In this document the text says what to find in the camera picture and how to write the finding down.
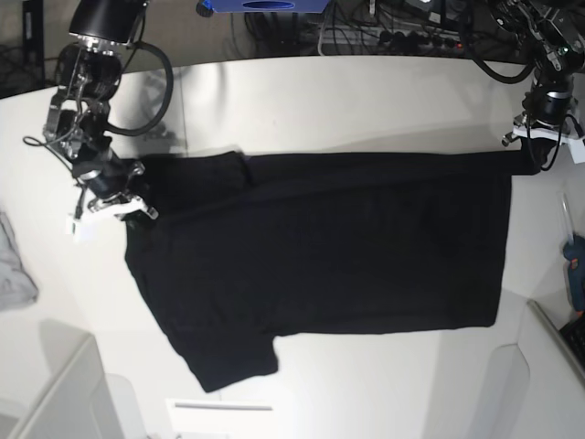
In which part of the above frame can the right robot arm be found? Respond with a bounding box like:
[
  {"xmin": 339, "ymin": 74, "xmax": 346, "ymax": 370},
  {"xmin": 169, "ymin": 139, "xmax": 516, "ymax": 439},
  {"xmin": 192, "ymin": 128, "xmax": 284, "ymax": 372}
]
[{"xmin": 23, "ymin": 1, "xmax": 174, "ymax": 221}]

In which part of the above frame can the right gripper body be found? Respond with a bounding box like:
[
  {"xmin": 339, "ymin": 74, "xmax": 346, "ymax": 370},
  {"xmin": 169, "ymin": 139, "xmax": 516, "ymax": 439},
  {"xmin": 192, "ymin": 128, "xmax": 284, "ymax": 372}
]
[{"xmin": 75, "ymin": 157, "xmax": 159, "ymax": 222}]

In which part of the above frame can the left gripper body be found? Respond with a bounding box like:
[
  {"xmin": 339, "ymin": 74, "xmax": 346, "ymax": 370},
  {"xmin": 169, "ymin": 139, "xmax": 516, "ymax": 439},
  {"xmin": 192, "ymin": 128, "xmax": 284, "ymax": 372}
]
[{"xmin": 502, "ymin": 89, "xmax": 584, "ymax": 147}]

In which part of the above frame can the blue box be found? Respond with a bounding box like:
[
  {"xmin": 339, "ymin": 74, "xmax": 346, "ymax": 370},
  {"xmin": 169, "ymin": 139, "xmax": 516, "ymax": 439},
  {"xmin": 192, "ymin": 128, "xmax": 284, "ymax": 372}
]
[{"xmin": 196, "ymin": 0, "xmax": 330, "ymax": 17}]

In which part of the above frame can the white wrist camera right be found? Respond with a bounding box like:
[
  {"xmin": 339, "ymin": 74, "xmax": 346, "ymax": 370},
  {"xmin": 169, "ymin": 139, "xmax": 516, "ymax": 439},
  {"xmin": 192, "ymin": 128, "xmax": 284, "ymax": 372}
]
[{"xmin": 65, "ymin": 214, "xmax": 99, "ymax": 242}]

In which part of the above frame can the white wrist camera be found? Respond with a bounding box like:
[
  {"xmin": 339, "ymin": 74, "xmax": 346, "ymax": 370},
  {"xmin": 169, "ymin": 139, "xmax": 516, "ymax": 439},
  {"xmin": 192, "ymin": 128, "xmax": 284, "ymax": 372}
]
[
  {"xmin": 65, "ymin": 214, "xmax": 99, "ymax": 242},
  {"xmin": 568, "ymin": 138, "xmax": 585, "ymax": 165}
]

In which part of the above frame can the blue glue gun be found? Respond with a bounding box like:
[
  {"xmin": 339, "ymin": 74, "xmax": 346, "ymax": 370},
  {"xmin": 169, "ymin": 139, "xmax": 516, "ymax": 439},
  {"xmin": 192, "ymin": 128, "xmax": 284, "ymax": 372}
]
[{"xmin": 558, "ymin": 192, "xmax": 584, "ymax": 316}]

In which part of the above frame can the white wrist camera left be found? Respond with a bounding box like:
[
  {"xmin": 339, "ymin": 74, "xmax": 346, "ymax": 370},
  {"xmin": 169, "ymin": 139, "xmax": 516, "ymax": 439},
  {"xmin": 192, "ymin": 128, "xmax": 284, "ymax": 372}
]
[{"xmin": 568, "ymin": 138, "xmax": 585, "ymax": 165}]

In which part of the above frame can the black keyboard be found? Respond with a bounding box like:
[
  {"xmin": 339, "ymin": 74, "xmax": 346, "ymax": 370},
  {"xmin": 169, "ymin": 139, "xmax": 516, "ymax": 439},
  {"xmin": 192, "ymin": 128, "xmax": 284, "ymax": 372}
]
[{"xmin": 560, "ymin": 316, "xmax": 585, "ymax": 366}]

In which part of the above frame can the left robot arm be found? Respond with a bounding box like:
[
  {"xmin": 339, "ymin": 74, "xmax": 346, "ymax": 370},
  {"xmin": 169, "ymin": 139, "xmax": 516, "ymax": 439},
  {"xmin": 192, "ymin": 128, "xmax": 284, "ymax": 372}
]
[{"xmin": 459, "ymin": 1, "xmax": 584, "ymax": 164}]

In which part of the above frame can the white power strip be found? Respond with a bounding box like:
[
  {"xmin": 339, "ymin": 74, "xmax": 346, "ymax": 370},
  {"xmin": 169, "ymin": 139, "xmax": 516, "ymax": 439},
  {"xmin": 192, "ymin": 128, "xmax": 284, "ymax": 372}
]
[{"xmin": 321, "ymin": 25, "xmax": 463, "ymax": 51}]

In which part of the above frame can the black T-shirt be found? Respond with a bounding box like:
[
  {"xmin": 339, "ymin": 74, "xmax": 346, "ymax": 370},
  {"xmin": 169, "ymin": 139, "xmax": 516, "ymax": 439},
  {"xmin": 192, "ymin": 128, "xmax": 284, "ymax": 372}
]
[{"xmin": 125, "ymin": 151, "xmax": 538, "ymax": 392}]

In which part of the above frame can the grey cloth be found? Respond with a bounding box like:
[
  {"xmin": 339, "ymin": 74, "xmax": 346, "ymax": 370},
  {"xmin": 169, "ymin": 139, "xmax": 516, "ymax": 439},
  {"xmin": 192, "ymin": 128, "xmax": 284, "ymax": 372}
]
[{"xmin": 1, "ymin": 211, "xmax": 38, "ymax": 312}]

